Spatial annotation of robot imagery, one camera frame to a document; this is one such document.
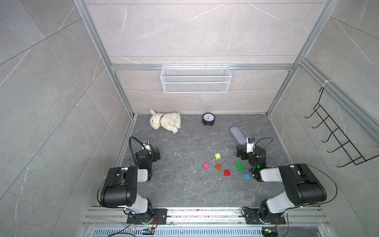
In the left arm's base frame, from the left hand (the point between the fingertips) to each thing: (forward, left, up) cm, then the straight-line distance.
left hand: (149, 147), depth 94 cm
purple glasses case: (+9, -61, -3) cm, 62 cm away
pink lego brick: (-12, -37, -4) cm, 39 cm away
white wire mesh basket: (+39, -32, +24) cm, 56 cm away
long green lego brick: (-13, -57, -5) cm, 59 cm away
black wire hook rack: (-18, -94, +28) cm, 100 cm away
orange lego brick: (-13, -44, -5) cm, 46 cm away
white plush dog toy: (+17, -14, +5) cm, 23 cm away
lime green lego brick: (-5, -45, -5) cm, 45 cm away
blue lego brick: (-20, -60, -3) cm, 63 cm away
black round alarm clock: (+27, -42, -3) cm, 50 cm away
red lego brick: (-17, -49, -4) cm, 52 cm away
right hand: (-1, -63, +1) cm, 63 cm away
